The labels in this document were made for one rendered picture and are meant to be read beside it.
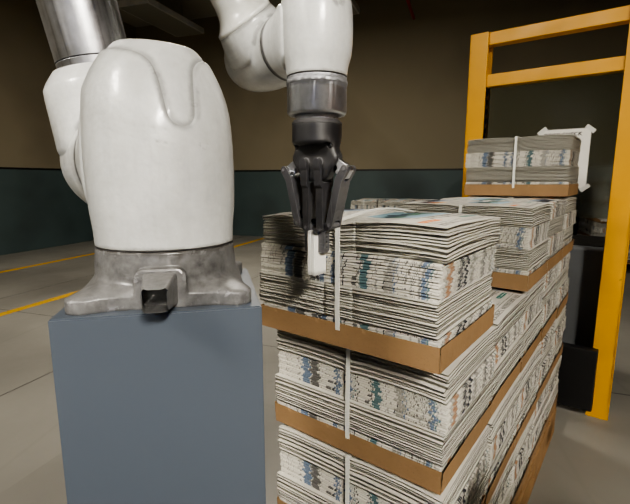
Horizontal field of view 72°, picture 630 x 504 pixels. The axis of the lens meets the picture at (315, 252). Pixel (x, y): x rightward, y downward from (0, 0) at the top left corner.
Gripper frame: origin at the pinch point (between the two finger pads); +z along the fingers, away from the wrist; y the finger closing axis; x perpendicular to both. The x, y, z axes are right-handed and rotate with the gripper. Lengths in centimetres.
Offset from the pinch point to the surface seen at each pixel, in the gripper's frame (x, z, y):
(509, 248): -68, 7, -13
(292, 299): -6.5, 11.0, 10.6
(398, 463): -10.4, 38.5, -10.3
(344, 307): -6.4, 10.4, -1.2
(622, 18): -181, -78, -26
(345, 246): -7.2, -0.1, -0.7
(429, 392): -10.2, 23.2, -15.5
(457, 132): -678, -88, 217
